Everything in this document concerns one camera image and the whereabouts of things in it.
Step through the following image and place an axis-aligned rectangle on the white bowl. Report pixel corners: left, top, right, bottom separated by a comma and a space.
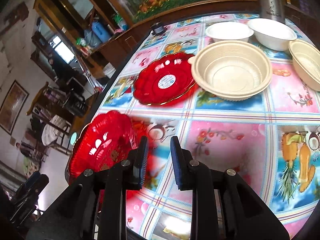
205, 22, 254, 42
247, 18, 297, 51

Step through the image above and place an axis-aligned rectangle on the small black jar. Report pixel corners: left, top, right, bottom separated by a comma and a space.
150, 22, 167, 36

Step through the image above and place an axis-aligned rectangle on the blue water jug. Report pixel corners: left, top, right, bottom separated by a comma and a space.
92, 21, 111, 43

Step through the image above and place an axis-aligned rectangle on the white plastic bucket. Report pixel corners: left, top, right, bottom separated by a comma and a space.
103, 62, 116, 79

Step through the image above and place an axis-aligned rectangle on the stainless steel thermos jug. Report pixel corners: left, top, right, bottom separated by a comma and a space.
252, 0, 286, 23

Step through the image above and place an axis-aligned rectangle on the wooden cabinet counter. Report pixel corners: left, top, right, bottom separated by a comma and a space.
86, 0, 260, 78

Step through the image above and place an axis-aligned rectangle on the dark wooden chair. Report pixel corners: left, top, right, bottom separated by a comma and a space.
27, 82, 99, 155

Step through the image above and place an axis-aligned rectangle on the black box on chair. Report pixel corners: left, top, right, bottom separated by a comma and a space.
63, 90, 88, 118

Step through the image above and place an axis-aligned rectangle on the teal cup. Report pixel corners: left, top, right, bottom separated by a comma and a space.
69, 132, 78, 145

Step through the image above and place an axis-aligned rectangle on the colourful patterned tablecloth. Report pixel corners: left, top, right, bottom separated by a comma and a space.
98, 14, 319, 239

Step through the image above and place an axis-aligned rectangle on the small beige ribbed bowl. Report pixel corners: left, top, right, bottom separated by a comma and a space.
289, 39, 320, 92

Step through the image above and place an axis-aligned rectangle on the small red gold-rimmed plate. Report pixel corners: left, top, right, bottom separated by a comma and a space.
133, 51, 196, 106

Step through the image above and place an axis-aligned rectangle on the yellow-green basin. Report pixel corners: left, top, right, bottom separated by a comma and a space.
23, 157, 41, 178

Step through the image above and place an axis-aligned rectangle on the large beige ribbed bowl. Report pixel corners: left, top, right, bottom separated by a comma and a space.
188, 40, 272, 101

